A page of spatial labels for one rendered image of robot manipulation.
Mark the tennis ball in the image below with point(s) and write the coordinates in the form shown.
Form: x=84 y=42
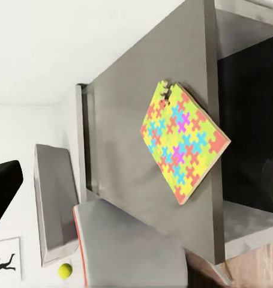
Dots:
x=65 y=270

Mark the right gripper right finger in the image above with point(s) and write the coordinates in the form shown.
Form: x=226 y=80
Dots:
x=267 y=176

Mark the swivel chair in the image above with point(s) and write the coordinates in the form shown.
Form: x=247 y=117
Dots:
x=120 y=251

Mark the toy box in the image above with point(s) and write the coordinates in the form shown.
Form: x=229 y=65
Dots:
x=55 y=196

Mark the jigsaw puzzle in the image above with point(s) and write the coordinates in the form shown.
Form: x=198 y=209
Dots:
x=183 y=139

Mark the desk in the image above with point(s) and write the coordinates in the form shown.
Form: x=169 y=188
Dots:
x=221 y=52

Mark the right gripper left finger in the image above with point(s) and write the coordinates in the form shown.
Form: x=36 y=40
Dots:
x=11 y=179

